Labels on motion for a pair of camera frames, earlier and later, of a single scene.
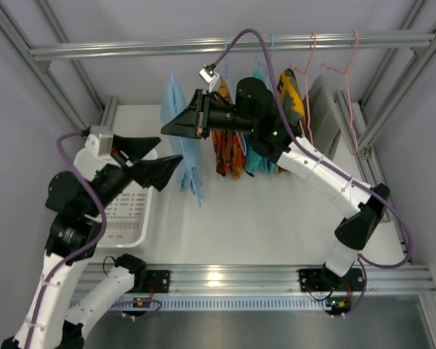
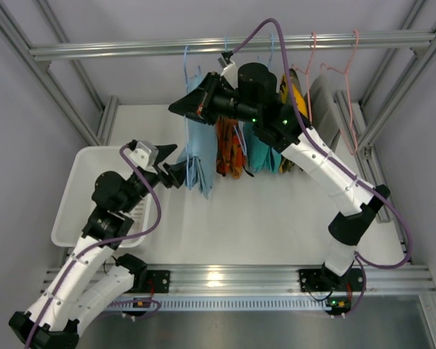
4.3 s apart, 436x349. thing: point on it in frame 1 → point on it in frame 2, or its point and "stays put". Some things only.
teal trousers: [256, 161] stays put
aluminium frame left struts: [107, 111] stays put
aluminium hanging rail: [212, 46] stays put
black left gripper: [124, 166] → [160, 171]
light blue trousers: [186, 150] → [198, 153]
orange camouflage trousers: [226, 147] stays put
